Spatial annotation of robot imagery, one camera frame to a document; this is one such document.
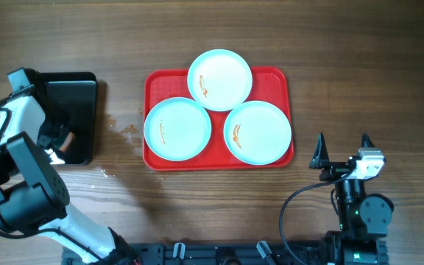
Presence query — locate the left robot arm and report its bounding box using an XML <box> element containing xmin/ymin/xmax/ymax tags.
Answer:
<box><xmin>0</xmin><ymin>96</ymin><xmax>140</xmax><ymax>264</ymax></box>

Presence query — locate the black water basin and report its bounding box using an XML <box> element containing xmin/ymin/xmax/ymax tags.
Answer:
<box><xmin>41</xmin><ymin>71</ymin><xmax>98</xmax><ymax>165</ymax></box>

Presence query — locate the light blue plate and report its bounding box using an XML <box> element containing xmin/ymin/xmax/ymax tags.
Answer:
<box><xmin>186</xmin><ymin>49</ymin><xmax>253</xmax><ymax>112</ymax></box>
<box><xmin>223</xmin><ymin>101</ymin><xmax>292</xmax><ymax>166</ymax></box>
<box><xmin>144</xmin><ymin>97</ymin><xmax>212</xmax><ymax>162</ymax></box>

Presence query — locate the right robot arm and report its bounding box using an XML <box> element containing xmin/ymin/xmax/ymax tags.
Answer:
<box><xmin>309</xmin><ymin>134</ymin><xmax>395</xmax><ymax>265</ymax></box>

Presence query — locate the orange green sponge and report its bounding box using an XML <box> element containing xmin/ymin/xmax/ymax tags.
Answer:
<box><xmin>59</xmin><ymin>132</ymin><xmax>76</xmax><ymax>152</ymax></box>

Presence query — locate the red plastic tray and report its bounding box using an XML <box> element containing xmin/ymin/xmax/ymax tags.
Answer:
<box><xmin>143</xmin><ymin>66</ymin><xmax>292</xmax><ymax>171</ymax></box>

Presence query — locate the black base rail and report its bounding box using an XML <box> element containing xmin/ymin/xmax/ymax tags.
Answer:
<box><xmin>61</xmin><ymin>241</ymin><xmax>389</xmax><ymax>265</ymax></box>

